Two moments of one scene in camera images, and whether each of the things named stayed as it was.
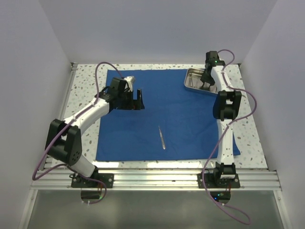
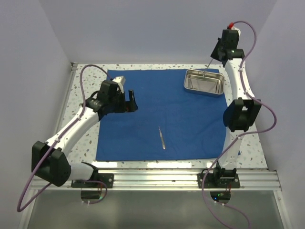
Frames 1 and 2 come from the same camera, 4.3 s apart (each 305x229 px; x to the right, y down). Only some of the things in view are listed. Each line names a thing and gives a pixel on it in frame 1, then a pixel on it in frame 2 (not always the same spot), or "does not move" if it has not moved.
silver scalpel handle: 164,146 does not move
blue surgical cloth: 177,122 does not move
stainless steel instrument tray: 192,80 does not move
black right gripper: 204,79 → 214,54
